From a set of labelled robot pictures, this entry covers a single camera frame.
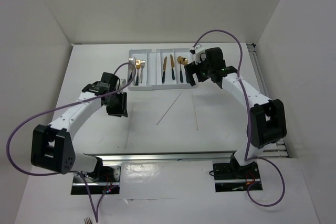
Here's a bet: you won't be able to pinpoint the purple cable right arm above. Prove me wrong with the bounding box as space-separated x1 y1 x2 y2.
193 28 287 206

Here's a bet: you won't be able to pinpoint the silver fork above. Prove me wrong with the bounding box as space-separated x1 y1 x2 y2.
128 58 136 75
139 59 145 83

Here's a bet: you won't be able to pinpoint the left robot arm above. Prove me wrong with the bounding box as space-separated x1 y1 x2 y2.
30 72 128 182

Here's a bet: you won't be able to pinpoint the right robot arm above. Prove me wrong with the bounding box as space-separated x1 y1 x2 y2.
184 45 287 178

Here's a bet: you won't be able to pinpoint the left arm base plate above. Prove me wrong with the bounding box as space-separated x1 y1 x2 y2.
70 164 121 195

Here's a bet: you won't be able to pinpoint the gold spoon green handle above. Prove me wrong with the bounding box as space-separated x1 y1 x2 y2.
177 56 183 83
181 57 188 66

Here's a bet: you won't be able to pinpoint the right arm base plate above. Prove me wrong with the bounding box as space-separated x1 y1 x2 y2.
209 162 263 193

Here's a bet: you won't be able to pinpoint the copper fork tines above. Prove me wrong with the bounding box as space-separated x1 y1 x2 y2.
84 218 92 224

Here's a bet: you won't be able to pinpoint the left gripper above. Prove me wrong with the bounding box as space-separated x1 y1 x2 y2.
104 91 128 117

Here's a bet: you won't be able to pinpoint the white cutlery tray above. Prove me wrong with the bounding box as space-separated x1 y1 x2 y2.
128 48 194 91

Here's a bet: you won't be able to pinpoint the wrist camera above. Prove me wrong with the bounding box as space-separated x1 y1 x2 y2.
190 45 206 64
119 79 127 89

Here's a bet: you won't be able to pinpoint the gold knife green handle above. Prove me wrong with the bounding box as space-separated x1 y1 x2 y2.
161 56 167 83
170 54 175 80

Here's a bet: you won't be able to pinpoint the aluminium rail frame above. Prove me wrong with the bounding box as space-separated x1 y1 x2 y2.
41 42 289 164

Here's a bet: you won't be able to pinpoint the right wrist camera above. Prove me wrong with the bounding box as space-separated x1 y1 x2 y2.
190 45 206 64

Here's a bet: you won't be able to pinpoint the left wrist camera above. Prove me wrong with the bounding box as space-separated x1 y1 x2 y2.
119 79 127 89

